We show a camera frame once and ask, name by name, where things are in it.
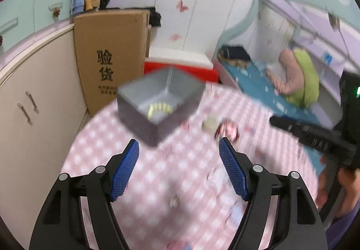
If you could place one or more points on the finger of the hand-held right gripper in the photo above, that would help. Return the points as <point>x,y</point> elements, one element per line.
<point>309,136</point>

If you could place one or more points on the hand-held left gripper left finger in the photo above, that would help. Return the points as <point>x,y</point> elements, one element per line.
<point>126,167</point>

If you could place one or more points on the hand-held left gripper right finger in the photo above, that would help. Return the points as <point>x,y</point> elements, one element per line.
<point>233,171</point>

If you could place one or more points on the grey storage box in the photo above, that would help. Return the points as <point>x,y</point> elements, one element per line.
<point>132,117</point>

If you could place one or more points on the person's right forearm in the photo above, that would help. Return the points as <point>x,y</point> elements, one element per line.
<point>346,229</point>

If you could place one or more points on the person's right hand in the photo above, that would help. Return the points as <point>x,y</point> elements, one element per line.
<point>350,191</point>

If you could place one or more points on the pink checkered tablecloth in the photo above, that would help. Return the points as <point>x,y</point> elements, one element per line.
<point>182,171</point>

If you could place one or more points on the green blanket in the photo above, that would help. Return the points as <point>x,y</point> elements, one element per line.
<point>308,81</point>

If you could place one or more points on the beige round trinket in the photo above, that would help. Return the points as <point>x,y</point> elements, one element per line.
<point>209,125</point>

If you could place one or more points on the pink pillow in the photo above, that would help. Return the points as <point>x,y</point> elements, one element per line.
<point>289,69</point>

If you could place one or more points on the blue printed bed sheet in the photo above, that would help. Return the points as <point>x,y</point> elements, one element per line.
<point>253,81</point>

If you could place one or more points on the tan fringed scarf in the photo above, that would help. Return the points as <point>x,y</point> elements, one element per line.
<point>239,62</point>

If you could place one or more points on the red plush bench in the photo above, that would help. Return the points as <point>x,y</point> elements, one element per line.
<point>197,74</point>

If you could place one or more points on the dark folded clothes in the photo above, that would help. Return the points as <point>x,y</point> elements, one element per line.
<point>236,52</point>

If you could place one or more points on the beige curved cabinet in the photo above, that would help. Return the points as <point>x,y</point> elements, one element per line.
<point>42,92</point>

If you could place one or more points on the white bench top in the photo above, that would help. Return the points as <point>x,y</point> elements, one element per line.
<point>180,55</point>

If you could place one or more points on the large cardboard box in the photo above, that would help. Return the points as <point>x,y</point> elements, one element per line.
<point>112,41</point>

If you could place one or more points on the pale pink flower sticker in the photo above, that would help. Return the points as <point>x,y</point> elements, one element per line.
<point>174,37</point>

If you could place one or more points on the black clothes pile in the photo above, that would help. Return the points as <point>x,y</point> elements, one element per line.
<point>155,17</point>

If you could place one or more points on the white wardrobe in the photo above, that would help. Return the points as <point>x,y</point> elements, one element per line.
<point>197,8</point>

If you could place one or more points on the pink butterfly sticker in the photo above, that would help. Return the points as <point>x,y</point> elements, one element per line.
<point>182,5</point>

